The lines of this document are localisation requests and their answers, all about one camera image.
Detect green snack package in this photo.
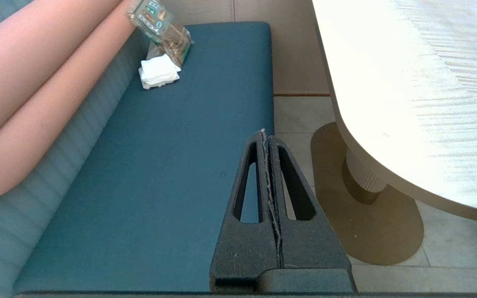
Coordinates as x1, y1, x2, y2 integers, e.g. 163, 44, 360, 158
126, 0, 193, 69

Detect teal upholstered bench sofa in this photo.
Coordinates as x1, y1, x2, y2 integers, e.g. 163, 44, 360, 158
0, 0, 274, 296

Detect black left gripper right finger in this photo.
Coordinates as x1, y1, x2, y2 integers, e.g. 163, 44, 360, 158
267, 135, 352, 270

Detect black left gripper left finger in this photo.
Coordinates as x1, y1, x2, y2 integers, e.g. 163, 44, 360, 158
210, 129, 281, 290

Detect pink cylindrical bolster cushion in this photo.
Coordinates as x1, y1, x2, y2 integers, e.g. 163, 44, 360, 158
0, 0, 123, 160
0, 0, 148, 202

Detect white folded napkins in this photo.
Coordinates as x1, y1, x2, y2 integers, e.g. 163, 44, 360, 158
138, 54, 181, 90

